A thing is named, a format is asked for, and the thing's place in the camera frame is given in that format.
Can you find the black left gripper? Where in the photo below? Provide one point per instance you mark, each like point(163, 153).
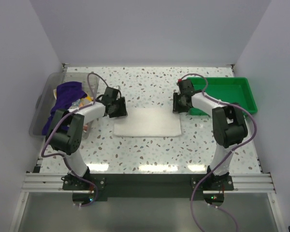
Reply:
point(122, 111)

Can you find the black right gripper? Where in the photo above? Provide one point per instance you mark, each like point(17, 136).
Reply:
point(176, 107)

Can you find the white towel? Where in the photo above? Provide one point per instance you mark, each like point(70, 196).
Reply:
point(148, 122)

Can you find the purple towel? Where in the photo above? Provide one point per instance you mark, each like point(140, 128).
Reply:
point(67, 94)

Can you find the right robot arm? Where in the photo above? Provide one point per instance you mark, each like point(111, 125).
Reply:
point(229, 125)

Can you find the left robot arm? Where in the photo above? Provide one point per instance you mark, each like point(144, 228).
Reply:
point(64, 135)

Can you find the colourful patterned towel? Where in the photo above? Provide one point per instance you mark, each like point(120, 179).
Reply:
point(75, 104)

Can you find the green plastic tray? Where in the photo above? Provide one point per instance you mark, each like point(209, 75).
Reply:
point(228, 89)

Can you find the clear grey plastic bin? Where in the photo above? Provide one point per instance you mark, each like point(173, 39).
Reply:
point(47, 100)

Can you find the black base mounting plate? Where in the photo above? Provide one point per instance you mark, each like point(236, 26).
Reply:
point(101, 187)

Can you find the aluminium frame rail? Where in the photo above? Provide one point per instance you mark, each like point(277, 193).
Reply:
point(243, 183)

